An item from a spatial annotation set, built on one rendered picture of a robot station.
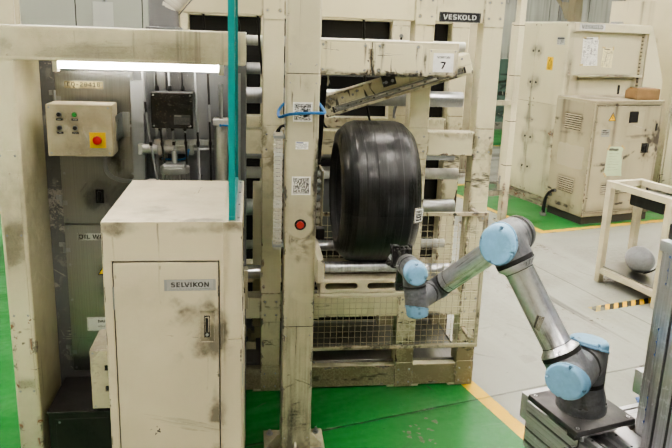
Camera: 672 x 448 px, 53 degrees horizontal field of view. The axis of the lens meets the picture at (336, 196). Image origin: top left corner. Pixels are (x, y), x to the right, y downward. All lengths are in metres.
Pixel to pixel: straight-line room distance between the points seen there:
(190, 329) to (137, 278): 0.22
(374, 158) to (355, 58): 0.53
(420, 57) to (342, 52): 0.33
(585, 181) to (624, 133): 0.63
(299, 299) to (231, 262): 0.82
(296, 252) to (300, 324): 0.31
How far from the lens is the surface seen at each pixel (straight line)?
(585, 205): 7.19
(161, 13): 2.87
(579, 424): 2.20
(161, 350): 2.13
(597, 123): 7.06
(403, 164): 2.52
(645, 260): 5.41
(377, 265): 2.70
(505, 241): 1.97
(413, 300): 2.22
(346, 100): 3.01
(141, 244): 2.01
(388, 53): 2.89
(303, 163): 2.62
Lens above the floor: 1.81
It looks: 14 degrees down
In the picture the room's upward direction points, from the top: 2 degrees clockwise
